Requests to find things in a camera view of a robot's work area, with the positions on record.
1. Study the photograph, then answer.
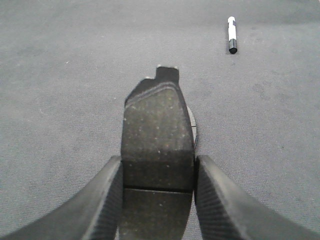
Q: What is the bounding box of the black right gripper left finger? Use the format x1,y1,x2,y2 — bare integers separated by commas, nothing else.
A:
3,156,123,240

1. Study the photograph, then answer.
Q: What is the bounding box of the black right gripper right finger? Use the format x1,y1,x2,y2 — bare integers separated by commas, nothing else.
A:
195,155,320,240

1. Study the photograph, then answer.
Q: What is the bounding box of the grey brake pad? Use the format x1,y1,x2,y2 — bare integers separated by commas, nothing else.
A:
187,106,198,149
119,66,195,240

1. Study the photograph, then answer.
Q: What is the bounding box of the black and white marker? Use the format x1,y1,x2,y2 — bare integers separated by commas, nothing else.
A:
227,16,238,54

